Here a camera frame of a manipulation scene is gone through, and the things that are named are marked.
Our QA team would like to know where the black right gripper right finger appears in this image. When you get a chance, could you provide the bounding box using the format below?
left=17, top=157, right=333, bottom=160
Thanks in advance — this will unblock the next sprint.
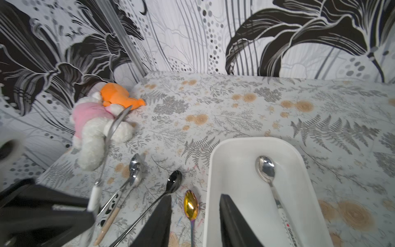
left=219, top=194, right=264, bottom=247

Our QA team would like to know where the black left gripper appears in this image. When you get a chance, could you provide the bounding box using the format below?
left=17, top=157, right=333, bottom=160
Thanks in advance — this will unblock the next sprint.
left=1, top=179, right=95, bottom=247

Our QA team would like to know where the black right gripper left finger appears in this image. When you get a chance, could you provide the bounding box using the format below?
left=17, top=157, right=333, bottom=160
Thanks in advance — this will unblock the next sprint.
left=130, top=195, right=172, bottom=247

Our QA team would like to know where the gold spoon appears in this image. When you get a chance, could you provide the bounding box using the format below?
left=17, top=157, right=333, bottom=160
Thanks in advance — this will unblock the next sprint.
left=183, top=190, right=200, bottom=247

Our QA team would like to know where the black long-handled spoon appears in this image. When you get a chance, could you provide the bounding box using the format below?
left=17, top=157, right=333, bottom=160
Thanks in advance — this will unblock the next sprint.
left=110, top=170, right=183, bottom=247

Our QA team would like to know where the silver spoon wooden handle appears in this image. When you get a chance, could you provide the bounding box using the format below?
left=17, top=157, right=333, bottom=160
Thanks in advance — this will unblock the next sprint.
left=93, top=168, right=143, bottom=246

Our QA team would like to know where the silver spoon white doraemon handle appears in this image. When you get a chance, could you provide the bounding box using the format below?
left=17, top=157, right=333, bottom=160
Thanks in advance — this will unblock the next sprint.
left=255, top=155, right=302, bottom=247

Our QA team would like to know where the silver spoon spotted handle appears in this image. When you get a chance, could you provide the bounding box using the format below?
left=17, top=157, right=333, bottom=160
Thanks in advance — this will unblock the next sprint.
left=98, top=153, right=142, bottom=227

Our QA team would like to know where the white plastic storage box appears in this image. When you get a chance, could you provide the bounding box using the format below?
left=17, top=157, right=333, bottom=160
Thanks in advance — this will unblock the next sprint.
left=203, top=137, right=332, bottom=247

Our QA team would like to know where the white plush toy pink shirt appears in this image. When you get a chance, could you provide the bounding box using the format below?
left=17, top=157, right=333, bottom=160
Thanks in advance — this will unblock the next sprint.
left=70, top=83, right=146, bottom=171

